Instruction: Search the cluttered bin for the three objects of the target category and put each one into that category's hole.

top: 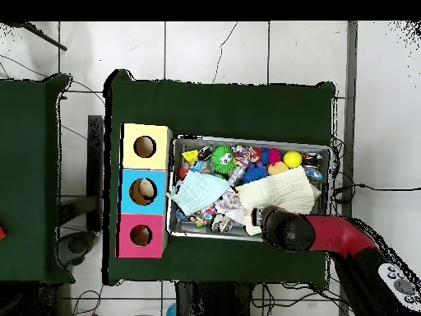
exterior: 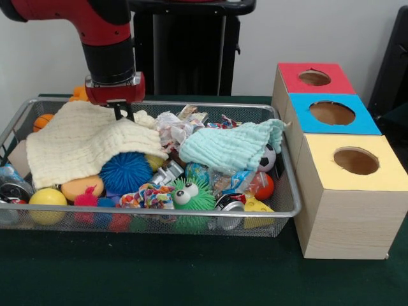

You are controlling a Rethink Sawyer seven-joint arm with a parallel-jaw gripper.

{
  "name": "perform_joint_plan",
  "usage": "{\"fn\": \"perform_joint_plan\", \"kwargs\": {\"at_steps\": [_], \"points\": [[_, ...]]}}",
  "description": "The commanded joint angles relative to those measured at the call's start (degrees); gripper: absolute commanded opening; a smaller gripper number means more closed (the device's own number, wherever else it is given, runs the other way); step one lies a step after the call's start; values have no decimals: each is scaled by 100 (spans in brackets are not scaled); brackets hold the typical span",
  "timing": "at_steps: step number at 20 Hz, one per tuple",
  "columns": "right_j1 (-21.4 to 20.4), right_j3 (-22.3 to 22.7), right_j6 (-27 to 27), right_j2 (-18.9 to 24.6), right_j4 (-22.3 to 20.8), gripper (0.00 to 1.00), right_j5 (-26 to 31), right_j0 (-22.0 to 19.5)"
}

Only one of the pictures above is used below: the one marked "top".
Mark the cream muslin cloth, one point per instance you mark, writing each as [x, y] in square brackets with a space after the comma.
[279, 194]

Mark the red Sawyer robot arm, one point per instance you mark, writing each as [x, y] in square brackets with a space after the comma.
[335, 233]

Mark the wooden box with three holes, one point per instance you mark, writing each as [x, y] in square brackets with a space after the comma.
[158, 204]

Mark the blue spiky ball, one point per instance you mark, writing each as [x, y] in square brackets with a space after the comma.
[256, 172]

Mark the silver toy car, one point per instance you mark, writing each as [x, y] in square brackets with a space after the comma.
[236, 174]

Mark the light blue muslin cloth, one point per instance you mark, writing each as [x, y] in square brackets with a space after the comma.
[197, 194]

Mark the green spiky toy with eyes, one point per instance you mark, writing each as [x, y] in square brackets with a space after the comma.
[219, 164]

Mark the yellow ball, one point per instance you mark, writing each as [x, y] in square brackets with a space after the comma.
[292, 159]

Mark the yellow cheese wedge toy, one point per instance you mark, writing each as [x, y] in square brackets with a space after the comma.
[190, 156]

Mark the blue floor ball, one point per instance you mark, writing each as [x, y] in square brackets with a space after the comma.
[171, 312]

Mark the black stand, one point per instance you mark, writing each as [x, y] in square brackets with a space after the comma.
[95, 158]

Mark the grey plastic base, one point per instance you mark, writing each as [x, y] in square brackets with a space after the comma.
[77, 245]

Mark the dark green side tablecloth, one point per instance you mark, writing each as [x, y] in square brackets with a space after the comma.
[23, 181]

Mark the small red object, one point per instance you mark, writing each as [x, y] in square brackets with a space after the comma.
[2, 233]

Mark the dark thin rod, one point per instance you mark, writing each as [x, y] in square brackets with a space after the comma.
[46, 39]

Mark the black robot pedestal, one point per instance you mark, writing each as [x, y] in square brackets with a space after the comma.
[213, 301]

